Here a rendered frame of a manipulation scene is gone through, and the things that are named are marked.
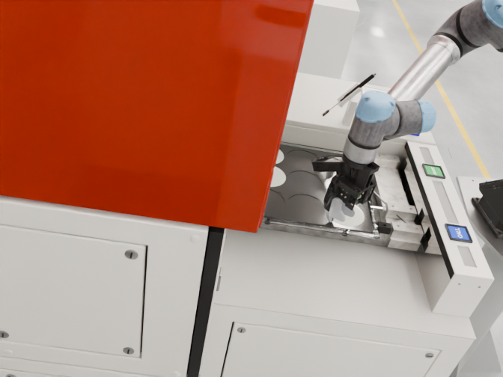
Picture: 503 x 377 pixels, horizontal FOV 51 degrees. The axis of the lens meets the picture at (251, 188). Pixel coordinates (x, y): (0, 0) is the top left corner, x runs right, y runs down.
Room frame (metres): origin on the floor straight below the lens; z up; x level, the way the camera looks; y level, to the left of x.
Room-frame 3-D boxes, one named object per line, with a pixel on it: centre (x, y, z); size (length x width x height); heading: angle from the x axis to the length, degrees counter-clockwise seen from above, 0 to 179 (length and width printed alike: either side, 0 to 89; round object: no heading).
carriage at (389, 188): (1.23, -0.40, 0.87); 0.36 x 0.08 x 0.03; 5
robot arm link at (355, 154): (1.03, -0.23, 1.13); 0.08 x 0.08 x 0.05
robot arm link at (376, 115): (1.03, -0.23, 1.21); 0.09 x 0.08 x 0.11; 118
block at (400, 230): (1.07, -0.42, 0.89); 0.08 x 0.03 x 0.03; 95
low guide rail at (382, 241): (1.07, -0.21, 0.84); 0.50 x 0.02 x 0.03; 95
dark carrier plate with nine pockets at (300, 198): (1.19, -0.14, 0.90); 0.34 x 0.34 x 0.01; 5
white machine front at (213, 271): (0.98, 0.07, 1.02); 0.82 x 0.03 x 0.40; 5
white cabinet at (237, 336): (1.28, -0.24, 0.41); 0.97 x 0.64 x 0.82; 5
